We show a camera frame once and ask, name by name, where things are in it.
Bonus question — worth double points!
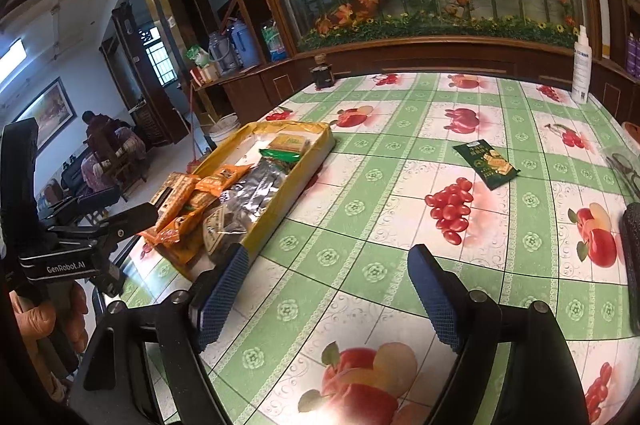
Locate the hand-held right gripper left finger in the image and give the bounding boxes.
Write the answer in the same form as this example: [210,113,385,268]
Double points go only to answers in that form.
[69,245,250,425]

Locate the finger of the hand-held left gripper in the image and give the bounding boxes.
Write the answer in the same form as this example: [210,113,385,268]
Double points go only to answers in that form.
[47,202,160,250]

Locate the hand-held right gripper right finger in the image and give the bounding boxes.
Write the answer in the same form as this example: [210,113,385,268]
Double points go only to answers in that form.
[406,243,587,425]

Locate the beige snack packet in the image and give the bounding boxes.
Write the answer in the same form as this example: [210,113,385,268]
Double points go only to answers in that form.
[202,204,252,264]

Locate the orange packet brown round logo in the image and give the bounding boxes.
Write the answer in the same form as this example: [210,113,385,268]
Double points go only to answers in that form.
[139,205,211,263]

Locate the long orange cracker packet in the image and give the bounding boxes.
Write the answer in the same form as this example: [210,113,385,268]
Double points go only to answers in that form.
[149,172,197,232]

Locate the large silver foil packet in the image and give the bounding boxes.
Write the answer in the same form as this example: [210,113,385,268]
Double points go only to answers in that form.
[224,165,302,228]

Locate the orange biscuit packet white print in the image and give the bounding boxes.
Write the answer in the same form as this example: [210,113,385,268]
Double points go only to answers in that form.
[194,164,252,196]

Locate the green snack packet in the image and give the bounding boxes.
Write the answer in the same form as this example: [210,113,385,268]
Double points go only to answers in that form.
[452,140,521,191]

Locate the yellow cardboard box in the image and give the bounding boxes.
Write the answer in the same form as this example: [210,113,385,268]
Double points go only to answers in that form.
[144,120,334,279]

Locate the yellow label cracker packet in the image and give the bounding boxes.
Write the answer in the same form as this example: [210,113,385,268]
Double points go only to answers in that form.
[269,132,311,154]

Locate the person's left hand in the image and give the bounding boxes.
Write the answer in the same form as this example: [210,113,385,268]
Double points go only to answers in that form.
[9,279,89,357]

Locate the white bucket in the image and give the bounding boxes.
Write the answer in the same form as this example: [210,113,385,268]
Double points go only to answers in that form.
[208,114,241,146]

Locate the green and white bag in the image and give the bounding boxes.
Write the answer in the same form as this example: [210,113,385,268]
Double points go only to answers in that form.
[187,46,211,69]

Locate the black patterned glasses case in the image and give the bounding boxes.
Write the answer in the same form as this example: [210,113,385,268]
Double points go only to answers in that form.
[619,202,640,334]

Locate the clear water bottle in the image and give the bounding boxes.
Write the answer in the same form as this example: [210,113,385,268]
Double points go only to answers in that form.
[207,30,239,74]

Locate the blue thermos jug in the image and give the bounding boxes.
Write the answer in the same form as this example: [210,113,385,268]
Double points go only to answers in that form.
[229,18,261,69]

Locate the eyeglasses in clear bag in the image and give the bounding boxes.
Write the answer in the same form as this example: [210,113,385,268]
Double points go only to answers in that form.
[604,149,640,197]

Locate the wooden low cabinet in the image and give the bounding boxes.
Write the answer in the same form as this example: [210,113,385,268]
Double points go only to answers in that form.
[192,36,640,141]

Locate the dark glass bottle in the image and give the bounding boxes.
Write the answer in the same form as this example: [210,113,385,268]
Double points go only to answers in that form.
[309,54,335,90]

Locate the green bottle pack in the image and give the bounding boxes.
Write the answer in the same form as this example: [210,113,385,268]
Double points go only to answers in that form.
[260,20,289,62]

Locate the white spray bottle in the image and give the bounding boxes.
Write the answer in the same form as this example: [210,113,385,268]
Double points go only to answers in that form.
[571,25,594,105]

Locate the purple bottles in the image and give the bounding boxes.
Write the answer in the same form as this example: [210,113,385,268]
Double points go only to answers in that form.
[625,32,640,79]

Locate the framed wall picture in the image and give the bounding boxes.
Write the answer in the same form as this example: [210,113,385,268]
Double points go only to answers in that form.
[14,77,77,152]

